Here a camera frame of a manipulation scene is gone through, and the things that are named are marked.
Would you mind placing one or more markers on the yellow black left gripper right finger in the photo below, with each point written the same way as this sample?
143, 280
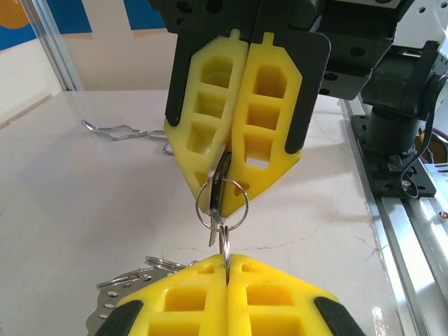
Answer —
280, 308

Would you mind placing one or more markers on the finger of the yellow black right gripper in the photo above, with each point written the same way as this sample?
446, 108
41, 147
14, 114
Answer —
269, 105
196, 105

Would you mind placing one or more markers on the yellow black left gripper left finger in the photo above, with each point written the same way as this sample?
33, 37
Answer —
182, 308

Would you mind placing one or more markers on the aluminium frame post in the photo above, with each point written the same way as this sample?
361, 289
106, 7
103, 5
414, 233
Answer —
52, 42

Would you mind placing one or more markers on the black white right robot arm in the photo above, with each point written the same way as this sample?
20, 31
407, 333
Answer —
392, 115

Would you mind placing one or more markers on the aluminium mounting rail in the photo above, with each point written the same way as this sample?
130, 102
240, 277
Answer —
413, 262

